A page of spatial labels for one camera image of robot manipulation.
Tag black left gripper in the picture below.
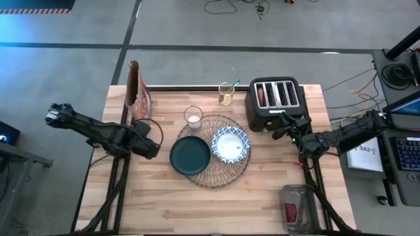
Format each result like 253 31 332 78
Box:
131 120 161 161

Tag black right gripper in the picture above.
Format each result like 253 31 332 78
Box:
271 111 312 140

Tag dark teal plate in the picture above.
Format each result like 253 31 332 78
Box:
169 136 211 177

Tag clear glass with white filling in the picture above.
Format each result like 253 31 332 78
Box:
183 106 203 132

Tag cereal box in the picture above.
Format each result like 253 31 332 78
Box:
124 60 153 121

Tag blue white patterned bowl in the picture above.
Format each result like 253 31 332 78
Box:
211 126 251 164

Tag iridescent spoon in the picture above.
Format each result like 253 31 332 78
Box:
222 79 241 99

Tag clear plastic container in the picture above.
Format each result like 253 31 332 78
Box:
279 184 321 234

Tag black four-slot toaster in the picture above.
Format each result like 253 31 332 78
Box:
244 77 306 132

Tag white paper sheet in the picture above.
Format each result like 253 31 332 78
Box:
346 137 384 173

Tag grey side desk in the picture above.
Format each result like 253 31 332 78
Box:
337 49 420 207

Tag grey laptop with lit keyboard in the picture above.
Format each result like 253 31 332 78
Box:
382 90 420 207

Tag grey metal stand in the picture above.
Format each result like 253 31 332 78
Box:
0 140 54 230

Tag black device with blue light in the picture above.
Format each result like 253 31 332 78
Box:
0 121 21 147

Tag black pole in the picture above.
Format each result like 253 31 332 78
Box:
385 26 420 62

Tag dark mat with hazard stripe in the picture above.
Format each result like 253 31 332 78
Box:
0 0 75 14

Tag black metal table frame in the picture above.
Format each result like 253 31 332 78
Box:
70 85 358 236

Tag yellow cable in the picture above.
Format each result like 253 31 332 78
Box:
341 73 378 128

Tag coiled black cable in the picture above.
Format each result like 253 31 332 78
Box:
380 63 415 89

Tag black floor cable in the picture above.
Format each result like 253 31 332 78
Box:
203 0 272 20

